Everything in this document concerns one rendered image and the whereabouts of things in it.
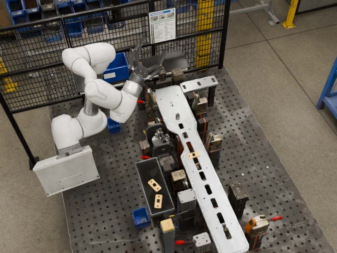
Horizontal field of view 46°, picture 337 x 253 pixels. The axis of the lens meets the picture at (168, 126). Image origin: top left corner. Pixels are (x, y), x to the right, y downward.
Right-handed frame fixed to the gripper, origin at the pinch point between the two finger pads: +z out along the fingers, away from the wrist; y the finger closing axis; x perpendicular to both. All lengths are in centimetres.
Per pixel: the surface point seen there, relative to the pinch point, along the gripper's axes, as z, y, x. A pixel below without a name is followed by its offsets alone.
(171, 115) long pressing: -27, 68, -63
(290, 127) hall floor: 15, 229, -101
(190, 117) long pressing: -22, 78, -54
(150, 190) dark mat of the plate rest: -71, 44, -9
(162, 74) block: -3, 60, -88
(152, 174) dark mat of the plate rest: -64, 45, -16
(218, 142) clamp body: -29, 89, -27
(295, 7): 158, 244, -195
